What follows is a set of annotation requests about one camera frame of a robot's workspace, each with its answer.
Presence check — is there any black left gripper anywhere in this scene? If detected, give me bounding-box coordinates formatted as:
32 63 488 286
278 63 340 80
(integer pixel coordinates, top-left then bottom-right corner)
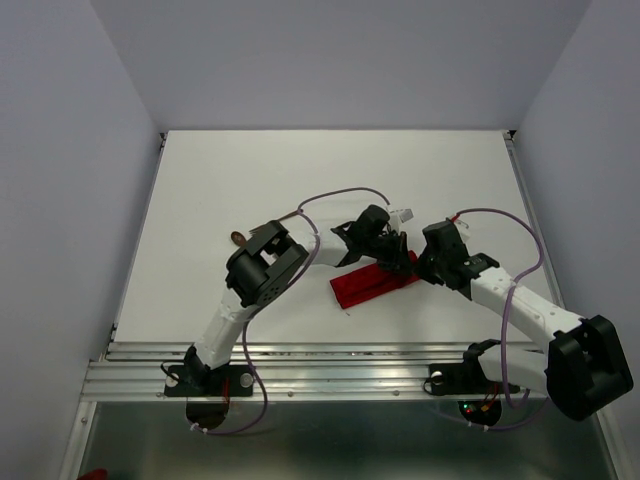
362 231 415 278

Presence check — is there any red cloth napkin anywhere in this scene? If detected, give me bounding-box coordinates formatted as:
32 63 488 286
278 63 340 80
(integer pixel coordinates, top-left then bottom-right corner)
329 263 419 310

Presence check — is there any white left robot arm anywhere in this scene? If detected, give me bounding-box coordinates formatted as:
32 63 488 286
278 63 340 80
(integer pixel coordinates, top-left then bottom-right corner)
184 205 417 394

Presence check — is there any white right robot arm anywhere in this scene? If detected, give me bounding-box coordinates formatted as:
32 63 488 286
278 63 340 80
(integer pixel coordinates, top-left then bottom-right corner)
414 220 634 421

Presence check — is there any dark wooden fork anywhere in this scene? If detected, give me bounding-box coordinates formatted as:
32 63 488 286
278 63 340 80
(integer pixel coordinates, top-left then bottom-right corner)
248 210 297 236

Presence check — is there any dark wooden spoon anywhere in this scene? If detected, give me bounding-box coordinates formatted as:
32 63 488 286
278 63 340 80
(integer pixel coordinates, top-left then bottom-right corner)
230 231 249 247

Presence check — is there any red object bottom left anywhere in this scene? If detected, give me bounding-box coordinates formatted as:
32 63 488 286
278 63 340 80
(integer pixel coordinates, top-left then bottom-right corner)
77 468 109 480

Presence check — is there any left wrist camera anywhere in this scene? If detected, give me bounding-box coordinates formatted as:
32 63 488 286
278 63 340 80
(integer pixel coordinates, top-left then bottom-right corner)
389 209 414 226

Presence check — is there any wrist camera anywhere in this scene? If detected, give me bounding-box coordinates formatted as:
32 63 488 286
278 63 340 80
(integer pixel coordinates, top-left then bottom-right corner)
450 216 471 243
389 209 414 226

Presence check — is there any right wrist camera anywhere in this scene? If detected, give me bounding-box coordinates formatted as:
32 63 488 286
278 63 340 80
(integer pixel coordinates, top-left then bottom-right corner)
450 216 471 243

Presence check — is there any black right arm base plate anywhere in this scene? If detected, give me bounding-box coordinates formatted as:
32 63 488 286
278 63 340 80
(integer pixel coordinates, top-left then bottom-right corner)
423 362 504 396

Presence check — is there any aluminium front rail frame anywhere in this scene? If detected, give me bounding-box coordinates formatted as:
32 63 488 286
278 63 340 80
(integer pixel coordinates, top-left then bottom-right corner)
81 342 468 402

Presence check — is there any aluminium right side rail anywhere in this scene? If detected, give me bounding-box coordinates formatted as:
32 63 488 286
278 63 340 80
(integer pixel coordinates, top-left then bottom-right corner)
500 131 566 309

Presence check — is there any aluminium rail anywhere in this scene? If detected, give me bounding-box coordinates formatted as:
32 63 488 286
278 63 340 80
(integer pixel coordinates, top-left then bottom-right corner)
500 131 566 309
94 131 167 359

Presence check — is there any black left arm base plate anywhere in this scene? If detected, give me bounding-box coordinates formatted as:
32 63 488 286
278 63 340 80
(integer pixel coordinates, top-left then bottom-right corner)
160 363 254 398

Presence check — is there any aluminium left side rail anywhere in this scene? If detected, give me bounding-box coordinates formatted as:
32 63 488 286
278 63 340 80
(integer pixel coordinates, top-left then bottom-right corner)
94 131 167 359

